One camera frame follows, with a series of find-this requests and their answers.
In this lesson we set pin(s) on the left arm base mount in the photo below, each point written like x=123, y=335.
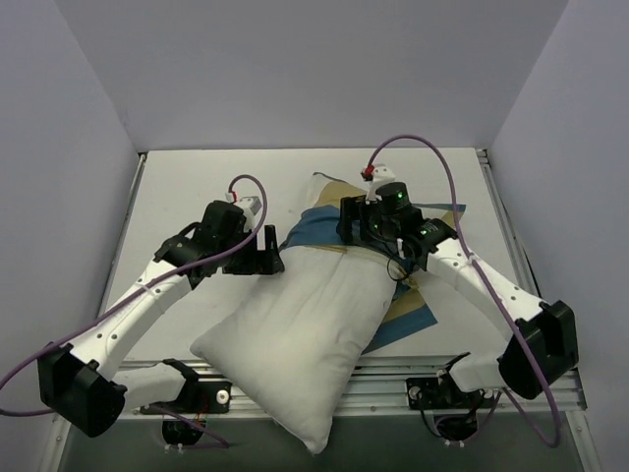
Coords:
x=213, y=397

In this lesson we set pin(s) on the blue tan white checked pillowcase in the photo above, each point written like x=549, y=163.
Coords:
x=408, y=312

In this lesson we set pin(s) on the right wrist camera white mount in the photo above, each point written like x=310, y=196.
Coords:
x=376, y=175

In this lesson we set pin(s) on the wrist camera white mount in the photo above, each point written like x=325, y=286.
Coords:
x=251, y=206
x=376, y=175

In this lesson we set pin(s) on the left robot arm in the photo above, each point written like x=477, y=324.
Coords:
x=123, y=329

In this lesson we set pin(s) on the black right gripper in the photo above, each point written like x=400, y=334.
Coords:
x=351, y=219

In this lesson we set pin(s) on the aluminium front rail frame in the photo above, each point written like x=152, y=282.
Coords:
x=308, y=394

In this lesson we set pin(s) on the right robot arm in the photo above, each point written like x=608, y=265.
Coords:
x=540, y=342

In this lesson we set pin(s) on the white pillow insert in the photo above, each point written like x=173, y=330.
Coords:
x=294, y=340

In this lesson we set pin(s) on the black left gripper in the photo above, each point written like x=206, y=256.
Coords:
x=252, y=263

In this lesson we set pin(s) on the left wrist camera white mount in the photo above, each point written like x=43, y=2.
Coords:
x=251, y=206

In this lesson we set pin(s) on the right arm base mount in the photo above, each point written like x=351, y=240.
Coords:
x=439, y=394

